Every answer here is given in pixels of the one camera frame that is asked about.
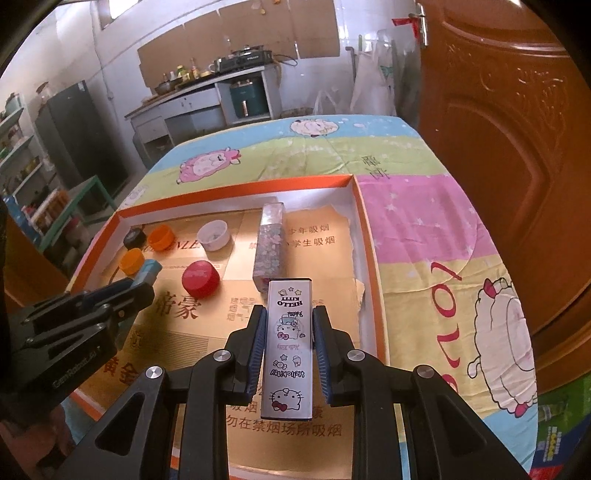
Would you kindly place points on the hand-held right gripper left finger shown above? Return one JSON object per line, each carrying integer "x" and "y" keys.
{"x": 256, "y": 350}

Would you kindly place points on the white cartoon printed case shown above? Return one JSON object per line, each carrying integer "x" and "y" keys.
{"x": 288, "y": 350}

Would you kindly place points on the grey kitchen counter cabinet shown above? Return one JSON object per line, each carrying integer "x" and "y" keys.
{"x": 184, "y": 110}

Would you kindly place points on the shelf rack with jars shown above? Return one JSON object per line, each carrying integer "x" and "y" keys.
{"x": 23, "y": 175}

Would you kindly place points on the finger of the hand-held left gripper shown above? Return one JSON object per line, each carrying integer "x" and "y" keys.
{"x": 124, "y": 307}
{"x": 83, "y": 297}

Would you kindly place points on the brown wooden door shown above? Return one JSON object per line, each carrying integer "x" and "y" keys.
{"x": 508, "y": 161}

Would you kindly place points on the white plastic bag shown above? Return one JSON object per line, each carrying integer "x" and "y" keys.
{"x": 330, "y": 104}

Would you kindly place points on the large white sack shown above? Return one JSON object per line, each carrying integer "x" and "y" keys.
{"x": 374, "y": 78}

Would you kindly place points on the black gas stove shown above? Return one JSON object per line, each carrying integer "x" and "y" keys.
{"x": 242, "y": 60}

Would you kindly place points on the cardboard wall covering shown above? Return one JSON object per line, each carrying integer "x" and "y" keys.
{"x": 231, "y": 27}

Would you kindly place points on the green printed box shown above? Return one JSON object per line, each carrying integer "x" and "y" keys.
{"x": 561, "y": 434}

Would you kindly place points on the cartoon sheep printed cloth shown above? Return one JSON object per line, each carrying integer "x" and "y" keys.
{"x": 415, "y": 240}

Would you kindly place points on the red bottle cap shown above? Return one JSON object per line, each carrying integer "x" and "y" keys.
{"x": 200, "y": 279}

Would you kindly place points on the metal pipe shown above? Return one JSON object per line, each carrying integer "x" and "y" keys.
{"x": 353, "y": 64}

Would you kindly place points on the metal basin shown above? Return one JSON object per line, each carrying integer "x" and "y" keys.
{"x": 164, "y": 86}

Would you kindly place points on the light blue bottle cap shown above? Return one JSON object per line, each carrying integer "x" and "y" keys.
{"x": 150, "y": 270}

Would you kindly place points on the orange bottle cap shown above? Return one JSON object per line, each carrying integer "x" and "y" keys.
{"x": 130, "y": 261}
{"x": 160, "y": 239}

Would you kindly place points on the white bottle cap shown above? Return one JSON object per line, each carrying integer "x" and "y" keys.
{"x": 214, "y": 234}

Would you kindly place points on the dark sauce bottle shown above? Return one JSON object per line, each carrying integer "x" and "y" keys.
{"x": 195, "y": 69}

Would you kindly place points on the black refrigerator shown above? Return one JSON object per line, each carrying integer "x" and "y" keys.
{"x": 81, "y": 138}

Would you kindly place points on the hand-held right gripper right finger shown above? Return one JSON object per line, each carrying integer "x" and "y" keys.
{"x": 323, "y": 355}

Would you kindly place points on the gold printed paper liner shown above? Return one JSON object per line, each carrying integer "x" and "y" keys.
{"x": 286, "y": 443}

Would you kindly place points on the orange cardboard box tray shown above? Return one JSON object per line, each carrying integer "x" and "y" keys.
{"x": 231, "y": 187}

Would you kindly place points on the brown wooden panel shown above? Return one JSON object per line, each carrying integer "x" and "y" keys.
{"x": 27, "y": 263}

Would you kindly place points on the black bottle cap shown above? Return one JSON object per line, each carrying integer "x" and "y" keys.
{"x": 134, "y": 237}

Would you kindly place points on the red paper strip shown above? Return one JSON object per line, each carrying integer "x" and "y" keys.
{"x": 401, "y": 21}

